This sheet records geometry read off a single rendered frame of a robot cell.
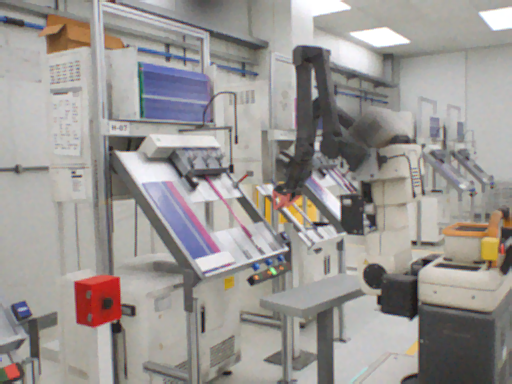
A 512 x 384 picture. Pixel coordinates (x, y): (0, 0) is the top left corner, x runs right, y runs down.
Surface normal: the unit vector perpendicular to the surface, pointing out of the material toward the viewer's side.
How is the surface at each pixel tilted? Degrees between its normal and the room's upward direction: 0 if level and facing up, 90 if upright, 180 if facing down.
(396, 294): 90
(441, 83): 90
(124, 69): 90
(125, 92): 90
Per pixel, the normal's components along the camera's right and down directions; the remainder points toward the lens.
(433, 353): -0.58, 0.07
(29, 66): 0.83, 0.03
